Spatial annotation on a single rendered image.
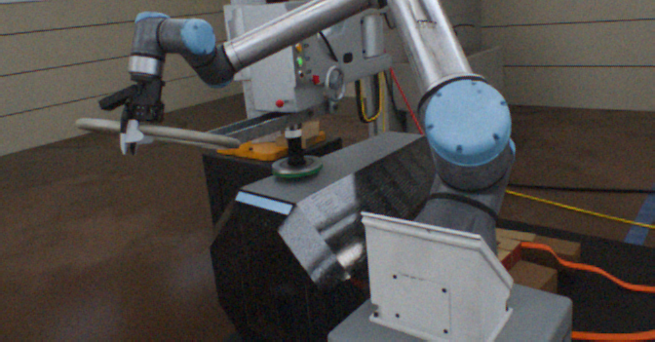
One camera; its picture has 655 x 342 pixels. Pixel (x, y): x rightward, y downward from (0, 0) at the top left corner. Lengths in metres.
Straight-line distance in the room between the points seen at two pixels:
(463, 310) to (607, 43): 5.88
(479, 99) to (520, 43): 6.07
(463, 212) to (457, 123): 0.21
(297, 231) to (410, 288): 0.90
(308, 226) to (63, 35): 6.65
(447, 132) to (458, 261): 0.25
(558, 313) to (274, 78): 1.32
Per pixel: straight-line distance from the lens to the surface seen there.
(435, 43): 1.11
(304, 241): 1.94
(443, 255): 1.04
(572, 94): 6.96
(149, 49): 1.47
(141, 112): 1.47
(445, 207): 1.10
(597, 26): 6.79
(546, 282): 2.78
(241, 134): 1.87
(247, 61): 1.49
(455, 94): 0.99
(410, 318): 1.15
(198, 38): 1.40
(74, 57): 8.27
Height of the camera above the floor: 1.54
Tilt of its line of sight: 16 degrees down
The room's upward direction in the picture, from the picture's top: 6 degrees counter-clockwise
